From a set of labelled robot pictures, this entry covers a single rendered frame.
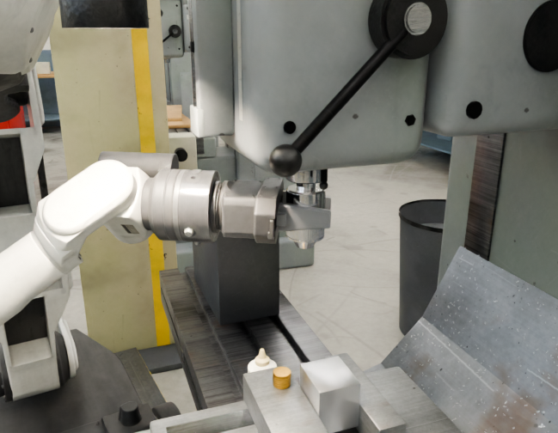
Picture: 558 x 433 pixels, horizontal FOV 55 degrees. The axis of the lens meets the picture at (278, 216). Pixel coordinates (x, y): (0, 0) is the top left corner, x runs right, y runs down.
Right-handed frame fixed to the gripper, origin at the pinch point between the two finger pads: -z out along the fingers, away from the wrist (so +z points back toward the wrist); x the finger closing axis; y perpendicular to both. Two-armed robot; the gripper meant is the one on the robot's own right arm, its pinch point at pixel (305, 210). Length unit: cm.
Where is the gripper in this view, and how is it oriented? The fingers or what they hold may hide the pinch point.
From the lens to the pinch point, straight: 65.0
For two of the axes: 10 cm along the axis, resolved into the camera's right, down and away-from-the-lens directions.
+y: -0.1, 9.5, 3.2
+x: 0.9, -3.2, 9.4
